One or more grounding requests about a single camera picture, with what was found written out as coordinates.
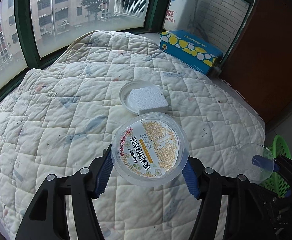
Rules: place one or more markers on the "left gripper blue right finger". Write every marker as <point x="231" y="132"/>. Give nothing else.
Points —
<point x="191" y="180"/>

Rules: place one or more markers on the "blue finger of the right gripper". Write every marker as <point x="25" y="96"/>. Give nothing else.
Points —
<point x="264" y="163"/>

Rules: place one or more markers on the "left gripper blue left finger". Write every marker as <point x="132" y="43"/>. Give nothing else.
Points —
<point x="102" y="171"/>

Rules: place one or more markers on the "clear plastic dome cup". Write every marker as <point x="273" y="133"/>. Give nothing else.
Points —
<point x="244" y="162"/>

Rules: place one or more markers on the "white styrofoam block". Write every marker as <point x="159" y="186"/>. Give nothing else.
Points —
<point x="147" y="99"/>

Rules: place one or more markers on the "brown wooden wardrobe panel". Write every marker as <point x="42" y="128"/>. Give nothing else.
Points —
<point x="260" y="65"/>

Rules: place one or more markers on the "blue yellow tissue box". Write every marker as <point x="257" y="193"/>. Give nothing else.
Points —
<point x="191" y="50"/>

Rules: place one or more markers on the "green window frame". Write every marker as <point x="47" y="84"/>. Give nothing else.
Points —
<point x="34" y="33"/>

